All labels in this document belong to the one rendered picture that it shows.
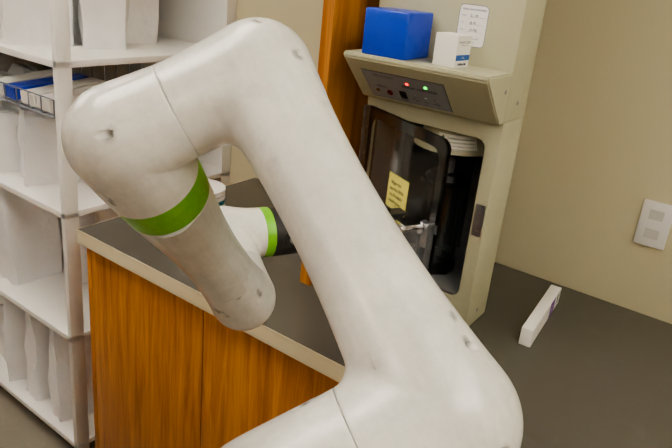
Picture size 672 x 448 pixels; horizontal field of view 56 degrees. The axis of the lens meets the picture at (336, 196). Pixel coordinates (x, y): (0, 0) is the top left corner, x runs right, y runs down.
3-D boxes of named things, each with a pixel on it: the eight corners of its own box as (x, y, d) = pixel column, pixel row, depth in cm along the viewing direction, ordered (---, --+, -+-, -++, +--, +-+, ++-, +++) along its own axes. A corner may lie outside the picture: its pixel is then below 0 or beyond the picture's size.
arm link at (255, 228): (189, 195, 109) (181, 235, 116) (206, 252, 102) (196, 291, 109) (265, 189, 115) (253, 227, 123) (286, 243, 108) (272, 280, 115)
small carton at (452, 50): (445, 62, 125) (450, 31, 123) (467, 67, 122) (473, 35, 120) (431, 64, 121) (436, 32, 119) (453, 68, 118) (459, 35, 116)
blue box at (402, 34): (386, 50, 135) (392, 7, 132) (428, 58, 129) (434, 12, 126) (360, 52, 127) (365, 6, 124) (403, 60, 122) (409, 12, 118)
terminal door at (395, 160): (351, 264, 154) (370, 103, 140) (421, 329, 129) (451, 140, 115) (348, 265, 153) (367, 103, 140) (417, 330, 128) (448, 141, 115)
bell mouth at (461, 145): (437, 131, 154) (441, 109, 152) (506, 148, 144) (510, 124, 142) (400, 142, 140) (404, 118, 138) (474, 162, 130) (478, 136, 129)
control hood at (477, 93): (367, 93, 141) (372, 47, 137) (504, 124, 124) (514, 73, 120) (337, 98, 132) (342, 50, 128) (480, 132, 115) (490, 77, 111)
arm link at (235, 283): (197, 146, 83) (118, 180, 82) (219, 212, 76) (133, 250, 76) (272, 269, 113) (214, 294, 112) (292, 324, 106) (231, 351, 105)
